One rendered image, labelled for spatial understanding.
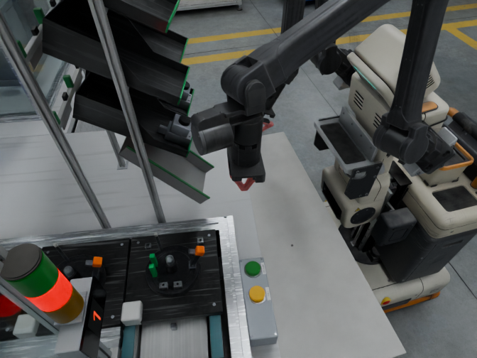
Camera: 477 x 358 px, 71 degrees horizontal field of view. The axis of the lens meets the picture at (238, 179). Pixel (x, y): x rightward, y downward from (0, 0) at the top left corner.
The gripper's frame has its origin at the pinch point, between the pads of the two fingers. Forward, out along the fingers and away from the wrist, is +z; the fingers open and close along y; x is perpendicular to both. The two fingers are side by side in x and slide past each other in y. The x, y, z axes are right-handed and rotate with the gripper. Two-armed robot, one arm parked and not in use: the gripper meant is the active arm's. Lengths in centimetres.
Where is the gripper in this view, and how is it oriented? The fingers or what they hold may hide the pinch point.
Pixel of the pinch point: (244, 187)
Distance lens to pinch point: 72.8
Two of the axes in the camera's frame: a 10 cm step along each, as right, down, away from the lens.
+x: 9.9, -0.7, 0.9
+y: 1.1, 7.3, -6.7
